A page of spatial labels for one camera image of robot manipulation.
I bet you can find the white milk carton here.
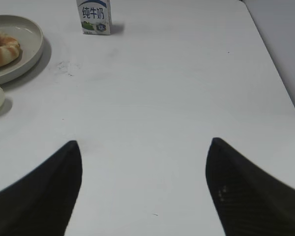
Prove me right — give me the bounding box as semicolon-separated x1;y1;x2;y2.
76;0;112;35

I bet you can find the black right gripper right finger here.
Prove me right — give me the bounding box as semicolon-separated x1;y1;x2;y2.
205;138;295;236

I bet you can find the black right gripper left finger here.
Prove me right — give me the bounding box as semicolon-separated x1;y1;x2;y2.
0;141;82;236

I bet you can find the striped brown croissant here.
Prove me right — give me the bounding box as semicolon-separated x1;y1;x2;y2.
0;31;21;67

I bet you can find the beige round plate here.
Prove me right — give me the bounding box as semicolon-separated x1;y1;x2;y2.
0;15;44;85

